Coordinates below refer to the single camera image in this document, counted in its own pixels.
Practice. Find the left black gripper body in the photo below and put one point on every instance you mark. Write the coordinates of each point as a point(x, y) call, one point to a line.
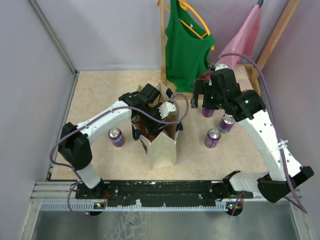
point(152, 116)

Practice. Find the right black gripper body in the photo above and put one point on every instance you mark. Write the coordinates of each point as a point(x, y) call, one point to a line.
point(212, 100)

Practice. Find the purple fanta can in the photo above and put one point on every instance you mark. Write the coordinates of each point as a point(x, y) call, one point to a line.
point(226, 123)
point(116, 137)
point(208, 112)
point(212, 137)

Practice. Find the beige canvas tote bag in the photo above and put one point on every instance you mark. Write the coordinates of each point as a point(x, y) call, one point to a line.
point(162, 152)

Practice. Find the red Coke can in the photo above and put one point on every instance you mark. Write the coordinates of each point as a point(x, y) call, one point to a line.
point(151, 138)

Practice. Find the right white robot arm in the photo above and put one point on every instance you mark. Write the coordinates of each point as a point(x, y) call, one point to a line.
point(247, 108)

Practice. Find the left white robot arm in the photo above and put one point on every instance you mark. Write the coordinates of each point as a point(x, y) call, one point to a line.
point(78, 138)

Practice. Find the green tank top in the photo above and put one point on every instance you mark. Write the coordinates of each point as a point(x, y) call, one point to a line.
point(186, 50)

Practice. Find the pink shirt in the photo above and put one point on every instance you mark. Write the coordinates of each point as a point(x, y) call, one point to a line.
point(242, 43)

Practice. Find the wooden clothes rack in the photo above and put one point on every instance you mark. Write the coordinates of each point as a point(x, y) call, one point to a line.
point(253, 74)

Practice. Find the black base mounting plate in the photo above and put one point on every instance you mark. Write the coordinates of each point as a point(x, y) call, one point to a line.
point(158, 193)

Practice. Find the yellow clothes hanger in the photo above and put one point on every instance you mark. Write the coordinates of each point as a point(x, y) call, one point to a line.
point(197, 22)

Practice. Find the grey clothes hanger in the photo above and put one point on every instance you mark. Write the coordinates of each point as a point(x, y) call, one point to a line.
point(260, 3)

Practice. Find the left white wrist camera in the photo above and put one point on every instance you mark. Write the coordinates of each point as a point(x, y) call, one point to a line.
point(167, 108)

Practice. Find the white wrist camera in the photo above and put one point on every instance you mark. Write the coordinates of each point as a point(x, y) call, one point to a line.
point(220, 67)
point(167, 108)

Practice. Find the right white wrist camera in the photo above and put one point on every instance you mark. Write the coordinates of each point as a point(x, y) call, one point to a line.
point(220, 67)

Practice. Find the aluminium frame rail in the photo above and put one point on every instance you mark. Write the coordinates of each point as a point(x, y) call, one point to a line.
point(60, 196)

